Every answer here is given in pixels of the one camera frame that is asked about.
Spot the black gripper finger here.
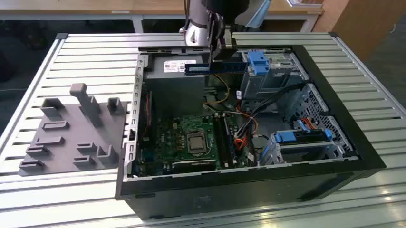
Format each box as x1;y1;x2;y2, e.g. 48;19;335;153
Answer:
207;10;225;63
222;23;238;63

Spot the blue RAM stick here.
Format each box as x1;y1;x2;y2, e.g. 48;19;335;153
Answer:
185;61;249;76
223;116;238;166

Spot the empty blue disk carrier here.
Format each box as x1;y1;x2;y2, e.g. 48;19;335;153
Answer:
249;51;271;75

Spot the silver drive cage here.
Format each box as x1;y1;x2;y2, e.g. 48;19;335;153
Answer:
239;51;311;111

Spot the grey power supply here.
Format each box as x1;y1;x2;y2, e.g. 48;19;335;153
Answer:
144;55;210;116

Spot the green motherboard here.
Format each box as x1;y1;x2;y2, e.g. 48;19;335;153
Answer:
139;111;257;177

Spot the white framed wooden desk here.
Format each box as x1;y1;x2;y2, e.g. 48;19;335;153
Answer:
0;0;325;33

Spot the metal CPU socket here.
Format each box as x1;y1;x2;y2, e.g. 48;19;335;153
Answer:
185;129;211;157

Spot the brown wooden cabinet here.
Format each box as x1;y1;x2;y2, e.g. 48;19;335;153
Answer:
313;0;406;63

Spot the blue carrier with disk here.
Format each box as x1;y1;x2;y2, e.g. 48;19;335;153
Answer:
273;129;333;145

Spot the silver CPU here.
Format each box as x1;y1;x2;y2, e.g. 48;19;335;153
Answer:
187;135;207;152

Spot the black graphics card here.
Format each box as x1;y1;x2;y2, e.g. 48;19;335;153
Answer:
173;158;218;172

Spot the black open PC case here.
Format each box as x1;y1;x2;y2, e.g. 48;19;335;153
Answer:
114;44;388;220

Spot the grey parts rack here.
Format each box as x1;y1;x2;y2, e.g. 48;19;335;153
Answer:
18;83;128;177

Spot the yellow wire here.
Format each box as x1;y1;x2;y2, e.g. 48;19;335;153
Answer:
203;73;231;105

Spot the thick black cable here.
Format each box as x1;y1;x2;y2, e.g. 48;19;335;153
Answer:
246;82;307;117

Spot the thin red wire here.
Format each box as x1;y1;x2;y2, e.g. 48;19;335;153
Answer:
142;92;152;141

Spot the blue disk wire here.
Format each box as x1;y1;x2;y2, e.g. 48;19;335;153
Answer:
297;120;311;133

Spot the orange disk wire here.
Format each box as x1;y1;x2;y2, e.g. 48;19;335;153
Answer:
301;117;322;131

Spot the orange wire bundle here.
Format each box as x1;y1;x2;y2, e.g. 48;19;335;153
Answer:
234;116;258;152

